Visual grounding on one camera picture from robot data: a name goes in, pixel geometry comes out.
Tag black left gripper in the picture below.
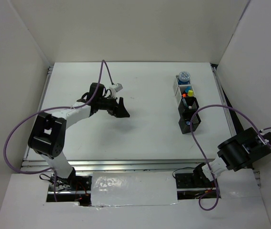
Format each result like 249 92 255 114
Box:
97 94 130 118

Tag yellow highlighter marker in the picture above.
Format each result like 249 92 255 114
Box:
187 90 194 96

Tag blue cleaning gel jar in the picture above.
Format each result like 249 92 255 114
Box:
178 71 191 85

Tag blue ballpoint pen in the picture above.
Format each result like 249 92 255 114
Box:
182 98 188 107

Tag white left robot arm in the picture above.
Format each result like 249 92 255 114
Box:
28 83 130 190

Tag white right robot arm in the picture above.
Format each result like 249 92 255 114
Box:
191 127 271 187

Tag far white mesh container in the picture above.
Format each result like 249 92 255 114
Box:
173 75 193 94

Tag white mesh container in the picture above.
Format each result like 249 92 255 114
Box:
175 91 182 105
173 75 193 94

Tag near black mesh container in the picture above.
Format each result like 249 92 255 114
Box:
178 114 201 134

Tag black mesh container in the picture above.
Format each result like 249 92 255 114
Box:
178 96 199 115
178 114 201 134

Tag near white mesh container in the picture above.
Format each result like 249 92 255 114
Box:
175 91 182 105

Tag far black mesh container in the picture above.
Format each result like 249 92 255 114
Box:
178 96 199 115

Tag white foil cover sheet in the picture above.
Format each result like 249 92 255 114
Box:
91 172 178 207

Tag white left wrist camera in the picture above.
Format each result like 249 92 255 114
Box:
109 83 123 98

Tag aluminium table edge rail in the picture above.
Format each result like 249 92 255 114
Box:
20 159 218 172

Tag red wires under table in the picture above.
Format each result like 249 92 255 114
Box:
74 181 90 201

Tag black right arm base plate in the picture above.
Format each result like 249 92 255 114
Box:
173 173 215 189

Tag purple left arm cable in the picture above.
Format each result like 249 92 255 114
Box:
4 59 114 202

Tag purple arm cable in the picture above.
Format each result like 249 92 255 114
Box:
190 104 271 211
4 59 114 202

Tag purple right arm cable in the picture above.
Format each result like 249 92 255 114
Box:
190 104 271 211

